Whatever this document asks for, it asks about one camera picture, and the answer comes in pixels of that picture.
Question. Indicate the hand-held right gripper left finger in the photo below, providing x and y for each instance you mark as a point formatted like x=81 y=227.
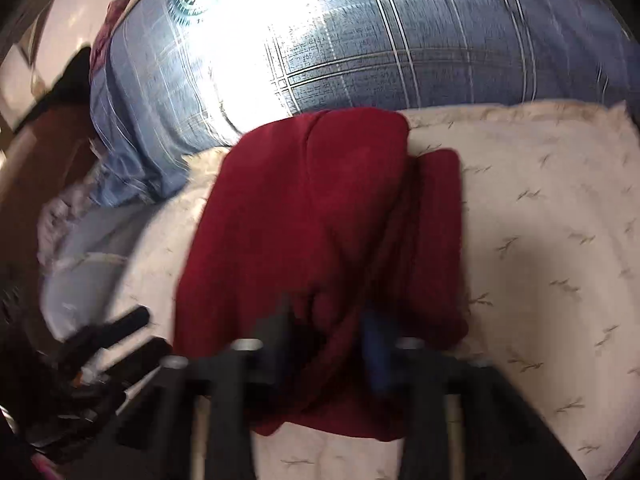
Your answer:
x=277 y=350

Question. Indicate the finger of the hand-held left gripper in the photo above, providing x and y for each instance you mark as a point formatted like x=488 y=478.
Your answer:
x=120 y=327
x=140 y=357

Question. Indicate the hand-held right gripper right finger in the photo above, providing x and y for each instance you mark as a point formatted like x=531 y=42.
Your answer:
x=377 y=355

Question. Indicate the red garment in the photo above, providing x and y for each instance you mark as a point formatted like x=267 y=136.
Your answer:
x=310 y=200

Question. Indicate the grey plaid bed sheet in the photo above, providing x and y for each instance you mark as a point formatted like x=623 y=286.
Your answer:
x=85 y=240

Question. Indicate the cream leaf-print pillow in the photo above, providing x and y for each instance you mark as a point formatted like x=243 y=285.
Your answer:
x=525 y=210

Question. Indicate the maroon cloth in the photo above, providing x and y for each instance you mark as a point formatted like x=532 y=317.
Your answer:
x=107 y=25

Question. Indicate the blue plaid pillow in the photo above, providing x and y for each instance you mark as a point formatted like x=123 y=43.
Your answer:
x=400 y=35

